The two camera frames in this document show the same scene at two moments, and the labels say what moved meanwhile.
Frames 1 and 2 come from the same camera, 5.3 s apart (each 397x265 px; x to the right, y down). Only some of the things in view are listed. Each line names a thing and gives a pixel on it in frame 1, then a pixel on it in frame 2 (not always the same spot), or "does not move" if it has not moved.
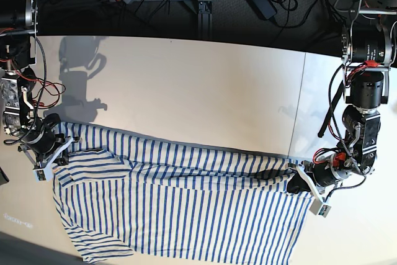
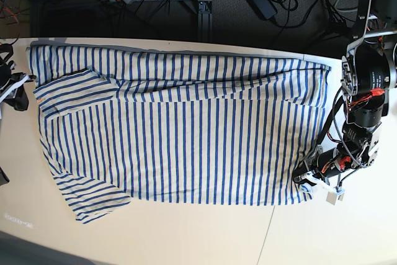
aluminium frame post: x=205 y=19 does not move
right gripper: x=44 y=143 -> x=16 y=80
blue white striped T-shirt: x=120 y=194 -> x=124 y=126
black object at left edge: x=4 y=179 does not move
